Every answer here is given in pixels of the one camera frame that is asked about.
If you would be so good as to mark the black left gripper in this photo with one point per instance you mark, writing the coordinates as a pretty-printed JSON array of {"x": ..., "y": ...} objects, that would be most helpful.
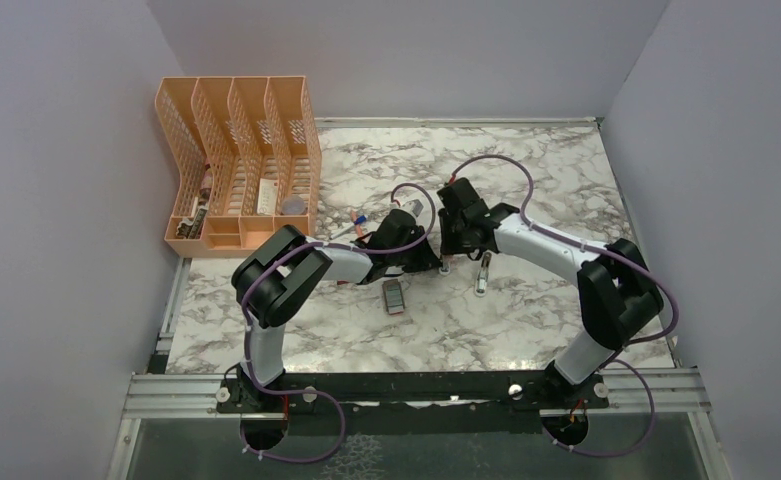
[{"x": 426, "y": 259}]

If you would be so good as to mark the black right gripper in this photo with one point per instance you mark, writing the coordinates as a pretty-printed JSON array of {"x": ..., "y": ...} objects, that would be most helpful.
[{"x": 447, "y": 247}]

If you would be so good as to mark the grey staple tray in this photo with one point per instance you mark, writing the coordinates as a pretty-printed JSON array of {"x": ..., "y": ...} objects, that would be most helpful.
[{"x": 393, "y": 296}]

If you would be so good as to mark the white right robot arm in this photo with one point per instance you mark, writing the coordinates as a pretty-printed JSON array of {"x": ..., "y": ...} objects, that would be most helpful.
[{"x": 616, "y": 297}]

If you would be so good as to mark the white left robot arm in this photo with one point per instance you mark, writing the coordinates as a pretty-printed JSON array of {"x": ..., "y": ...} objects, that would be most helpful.
[{"x": 273, "y": 284}]

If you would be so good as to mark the small white stapler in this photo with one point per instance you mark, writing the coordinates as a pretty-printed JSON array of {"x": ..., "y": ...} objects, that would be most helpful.
[{"x": 482, "y": 276}]

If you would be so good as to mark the clear tape roll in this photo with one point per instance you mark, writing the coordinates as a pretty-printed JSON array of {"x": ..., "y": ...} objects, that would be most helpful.
[{"x": 293, "y": 205}]

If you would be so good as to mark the white card in organizer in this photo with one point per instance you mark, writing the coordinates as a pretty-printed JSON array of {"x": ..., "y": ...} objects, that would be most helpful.
[{"x": 267, "y": 195}]

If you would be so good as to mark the orange plastic file organizer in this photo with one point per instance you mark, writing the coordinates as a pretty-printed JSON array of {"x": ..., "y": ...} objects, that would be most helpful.
[{"x": 227, "y": 132}]

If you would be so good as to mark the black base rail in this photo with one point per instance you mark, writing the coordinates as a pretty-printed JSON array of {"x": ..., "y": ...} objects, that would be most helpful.
[{"x": 325, "y": 404}]

